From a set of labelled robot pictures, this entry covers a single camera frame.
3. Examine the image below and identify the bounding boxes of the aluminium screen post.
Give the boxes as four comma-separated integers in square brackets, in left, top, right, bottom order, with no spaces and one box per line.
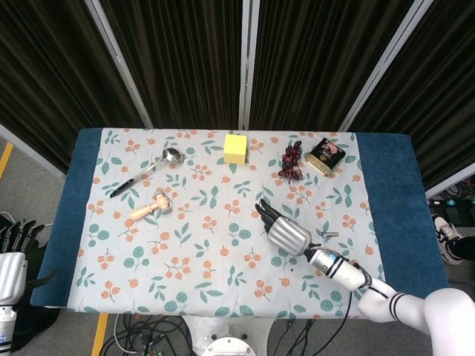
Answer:
[425,174,475,200]
[338,0,435,131]
[238,0,261,131]
[0,124,67,182]
[83,0,154,130]

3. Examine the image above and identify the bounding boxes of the white black sneaker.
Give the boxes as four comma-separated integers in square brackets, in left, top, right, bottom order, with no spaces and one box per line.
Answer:
[431,214,465,265]

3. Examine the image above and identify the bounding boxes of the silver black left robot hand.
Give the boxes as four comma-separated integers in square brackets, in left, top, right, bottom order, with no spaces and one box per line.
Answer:
[0,218,59,307]

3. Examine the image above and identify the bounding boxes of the floral fruit print tablecloth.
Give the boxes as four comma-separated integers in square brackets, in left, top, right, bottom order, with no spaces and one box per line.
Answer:
[66,128,395,320]

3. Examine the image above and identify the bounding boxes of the steel ladle black handle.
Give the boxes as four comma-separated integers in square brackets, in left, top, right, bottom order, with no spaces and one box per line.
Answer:
[109,147,186,200]

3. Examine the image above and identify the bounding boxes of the power strip with lights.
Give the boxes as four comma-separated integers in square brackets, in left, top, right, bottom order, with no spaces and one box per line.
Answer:
[428,198,475,208]

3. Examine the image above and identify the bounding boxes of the yellow cube block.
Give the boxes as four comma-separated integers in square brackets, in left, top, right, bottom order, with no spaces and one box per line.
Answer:
[223,133,249,165]

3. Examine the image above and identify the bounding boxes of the black gold tin can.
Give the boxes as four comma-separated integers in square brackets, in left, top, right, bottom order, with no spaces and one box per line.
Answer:
[304,137,348,178]

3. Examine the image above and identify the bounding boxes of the black floor cable tangle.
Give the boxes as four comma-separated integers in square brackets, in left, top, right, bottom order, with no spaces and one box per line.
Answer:
[99,313,194,356]
[272,318,316,356]

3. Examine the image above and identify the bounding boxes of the wooden mallet grey caps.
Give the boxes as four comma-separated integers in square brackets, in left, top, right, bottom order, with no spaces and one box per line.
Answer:
[129,193,174,221]

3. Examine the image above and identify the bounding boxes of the yellow floor tape strip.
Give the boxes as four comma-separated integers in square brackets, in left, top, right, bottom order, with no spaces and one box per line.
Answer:
[91,313,109,356]
[0,142,14,181]

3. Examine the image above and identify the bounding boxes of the blue table cover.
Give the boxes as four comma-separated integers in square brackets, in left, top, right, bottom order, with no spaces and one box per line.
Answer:
[31,128,448,320]

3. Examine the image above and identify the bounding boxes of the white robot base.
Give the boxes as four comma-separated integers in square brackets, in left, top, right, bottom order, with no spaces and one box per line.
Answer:
[183,314,278,356]

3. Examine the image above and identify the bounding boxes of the black background cable bundle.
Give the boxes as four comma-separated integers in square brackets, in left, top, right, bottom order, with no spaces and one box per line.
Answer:
[439,181,475,201]

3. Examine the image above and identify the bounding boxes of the dark pleated screen panel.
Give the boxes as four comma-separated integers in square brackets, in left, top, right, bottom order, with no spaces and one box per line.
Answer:
[250,0,415,131]
[0,0,148,175]
[99,0,246,129]
[348,0,475,190]

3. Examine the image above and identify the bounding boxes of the dark red grape bunch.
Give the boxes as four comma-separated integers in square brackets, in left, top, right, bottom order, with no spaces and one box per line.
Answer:
[278,140,304,182]

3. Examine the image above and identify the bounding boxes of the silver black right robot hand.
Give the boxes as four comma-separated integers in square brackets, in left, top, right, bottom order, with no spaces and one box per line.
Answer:
[254,199,313,258]

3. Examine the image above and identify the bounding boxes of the grey white floor cable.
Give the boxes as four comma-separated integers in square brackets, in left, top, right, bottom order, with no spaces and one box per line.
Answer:
[113,314,131,352]

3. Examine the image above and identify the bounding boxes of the dark trouser leg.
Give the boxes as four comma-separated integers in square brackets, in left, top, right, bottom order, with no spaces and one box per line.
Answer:
[451,237,475,263]

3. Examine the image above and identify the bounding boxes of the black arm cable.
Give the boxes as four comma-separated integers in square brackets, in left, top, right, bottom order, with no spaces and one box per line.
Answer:
[341,259,374,322]

